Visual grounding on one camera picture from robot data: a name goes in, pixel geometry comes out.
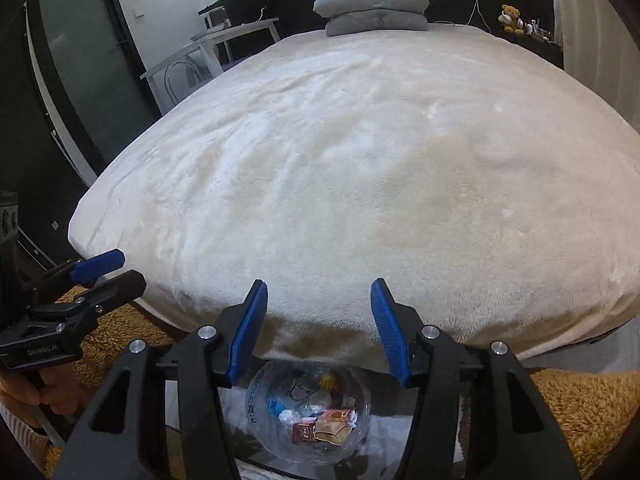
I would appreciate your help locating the brown teddy bear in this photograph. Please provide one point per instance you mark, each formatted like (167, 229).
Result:
(511, 20)

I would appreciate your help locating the grey folded quilt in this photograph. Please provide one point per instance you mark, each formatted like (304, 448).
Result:
(372, 2)

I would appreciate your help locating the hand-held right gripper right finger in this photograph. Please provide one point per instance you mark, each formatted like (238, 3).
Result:
(390, 332)

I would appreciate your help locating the orange brown shaggy rug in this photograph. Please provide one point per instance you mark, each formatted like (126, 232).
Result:
(575, 410)

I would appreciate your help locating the black cabinet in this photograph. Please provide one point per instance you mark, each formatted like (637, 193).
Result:
(30, 135)

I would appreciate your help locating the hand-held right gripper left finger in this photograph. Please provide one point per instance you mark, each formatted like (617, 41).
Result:
(247, 330)

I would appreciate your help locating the white desk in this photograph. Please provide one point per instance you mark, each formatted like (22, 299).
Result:
(235, 30)

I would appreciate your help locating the clear plastic bin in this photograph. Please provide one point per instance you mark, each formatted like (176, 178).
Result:
(265, 425)

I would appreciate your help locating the bed with beige blanket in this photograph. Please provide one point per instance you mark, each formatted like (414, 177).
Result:
(350, 160)

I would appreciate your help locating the dark framed glass door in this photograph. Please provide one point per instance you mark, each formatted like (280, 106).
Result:
(85, 50)

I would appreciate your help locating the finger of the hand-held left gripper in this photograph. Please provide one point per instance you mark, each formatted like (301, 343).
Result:
(97, 266)
(117, 290)

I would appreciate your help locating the cluster of small bottles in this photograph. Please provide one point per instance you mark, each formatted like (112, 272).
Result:
(537, 30)

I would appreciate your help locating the person's left hand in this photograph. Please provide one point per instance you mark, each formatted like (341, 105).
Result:
(45, 387)

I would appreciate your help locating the cream curtain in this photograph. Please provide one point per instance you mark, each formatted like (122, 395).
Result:
(590, 35)

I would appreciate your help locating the clear chair with grey cushion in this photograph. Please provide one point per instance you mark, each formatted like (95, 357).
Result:
(180, 80)

